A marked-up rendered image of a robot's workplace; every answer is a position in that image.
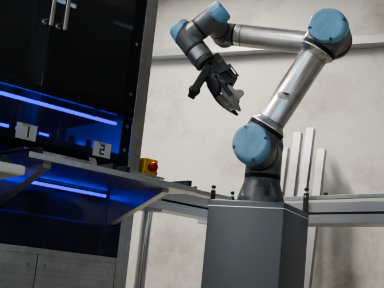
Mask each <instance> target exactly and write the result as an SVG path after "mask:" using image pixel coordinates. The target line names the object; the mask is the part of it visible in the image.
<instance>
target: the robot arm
mask: <svg viewBox="0 0 384 288"><path fill-rule="evenodd" d="M229 19H230V14H229V13H228V12H227V11H226V9H225V8H224V7H223V6H222V4H221V3H220V2H218V1H216V2H214V3H213V4H212V5H210V6H208V7H207V8H206V9H205V10H204V11H203V12H201V13H200V14H199V15H197V16H196V17H195V18H194V19H192V20H191V21H188V20H186V19H181V20H180V21H177V22H176V23H175V24H173V26H172V27H171V29H170V35H171V36H172V38H173V40H175V43H176V44H177V45H178V46H179V47H180V49H181V50H182V51H183V53H184V54H185V56H187V58H188V59H189V61H190V62H191V63H192V65H193V66H194V67H195V68H196V69H197V70H198V71H201V72H200V74H199V76H198V77H197V79H196V80H195V82H194V83H193V85H191V86H190V87H189V93H188V95H187V96H188V97H189V98H191V99H195V97H196V96H197V95H198V94H199V93H200V91H201V87H202V85H203V84H204V82H206V84H207V87H208V89H209V91H210V92H211V94H212V96H213V97H214V99H215V100H216V102H217V103H218V104H219V105H221V106H222V107H223V108H224V109H226V110H227V111H229V112H230V113H232V114H234V115H236V116H238V113H237V112H236V110H238V111H241V108H240V106H239V102H240V101H239V99H240V98H241V97H242V96H243V95H244V91H243V90H241V89H238V90H236V89H234V88H233V86H234V84H235V82H236V81H237V79H238V76H239V75H238V73H237V72H236V71H235V69H234V68H233V67H232V65H231V64H228V65H227V64H226V62H225V61H224V60H223V58H222V57H221V56H220V55H219V53H216V54H214V55H213V54H212V51H211V50H210V49H209V48H208V46H207V45H206V44H205V42H204V41H203V40H204V39H206V38H207V37H208V36H210V37H211V38H212V40H213V41H214V43H215V44H216V45H218V46H219V47H221V48H228V47H231V46H239V47H249V48H255V49H264V50H274V51H283V52H289V53H298V55H297V57H296V59H295V60H294V62H293V63H292V65H291V66H290V68H289V69H288V71H287V73H286V74H285V76H284V77H283V78H282V80H281V81H280V83H279V85H278V86H277V88H276V89H275V91H274V92H273V94H272V95H271V97H270V99H269V100H268V102H267V103H266V104H265V106H264V108H263V109H262V111H261V112H260V114H258V115H254V116H252V117H251V118H250V120H249V121H248V123H247V124H246V125H244V126H242V127H240V128H239V129H238V130H237V131H236V133H235V134H234V137H233V142H232V146H233V151H234V153H235V155H236V157H237V158H238V159H239V160H240V161H241V162H242V163H244V164H245V178H244V182H243V185H242V187H241V190H240V192H239V194H238V197H237V200H238V201H267V202H284V198H283V194H282V190H281V184H280V183H281V168H282V153H283V137H284V135H283V128H284V127H285V125H286V124H287V122H288V121H289V119H290V118H291V116H292V114H293V113H294V112H295V110H296V108H297V107H298V105H299V104H300V102H301V100H302V99H303V98H304V96H305V95H306V93H307V92H308V90H309V88H310V87H311V85H312V84H313V82H314V81H315V79H316V77H317V76H318V74H319V73H320V72H321V70H322V69H323V67H324V65H325V64H327V63H332V62H333V60H335V59H340V58H342V57H344V56H345V55H346V54H347V53H348V52H349V50H350V49H351V46H352V42H353V39H352V35H351V32H350V28H349V22H348V20H347V19H346V17H345V16H344V15H343V14H342V13H341V12H340V11H339V10H336V9H332V8H326V9H321V10H318V11H317V12H316V13H314V14H313V15H312V16H311V18H310V20H309V23H308V27H307V29H308V31H302V30H292V29H281V28H274V27H264V26H253V25H242V24H236V23H228V20H229ZM231 68H232V69H233V70H234V72H235V73H236V74H234V72H233V71H232V69H231ZM221 93H222V94H221Z"/></svg>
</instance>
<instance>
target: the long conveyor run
mask: <svg viewBox="0 0 384 288"><path fill-rule="evenodd" d="M304 191H305V192H306V193H304V194H303V196H297V197H283V198H284V202H285V203H286V204H289V205H291V206H293V207H296V208H298V209H300V210H302V211H304V212H306V213H308V214H309V222H308V227H384V193H371V194H342V195H328V193H324V194H323V195H312V196H309V193H307V192H308V191H309V188H304ZM311 202H312V203H311ZM198 224H203V225H207V221H203V220H199V219H198Z"/></svg>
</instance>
